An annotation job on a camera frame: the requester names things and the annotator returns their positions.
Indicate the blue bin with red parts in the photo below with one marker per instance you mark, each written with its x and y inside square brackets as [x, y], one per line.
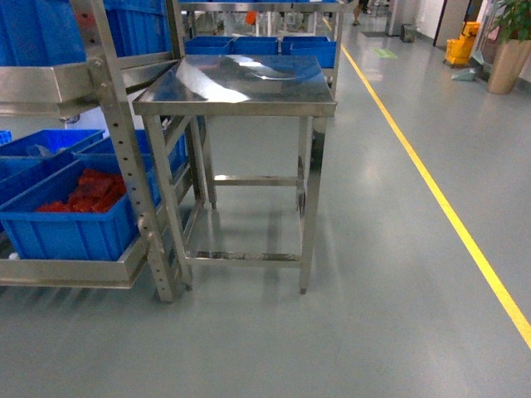
[68, 234]

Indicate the stainless steel table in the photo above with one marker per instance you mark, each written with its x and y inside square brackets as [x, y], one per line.
[252, 93]

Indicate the steel flow rack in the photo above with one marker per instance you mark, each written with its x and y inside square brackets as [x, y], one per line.
[60, 59]

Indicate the yellow mop bucket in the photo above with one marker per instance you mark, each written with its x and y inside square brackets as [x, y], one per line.
[458, 50]

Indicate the plant in tan pot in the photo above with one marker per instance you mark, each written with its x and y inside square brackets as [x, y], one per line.
[513, 48]

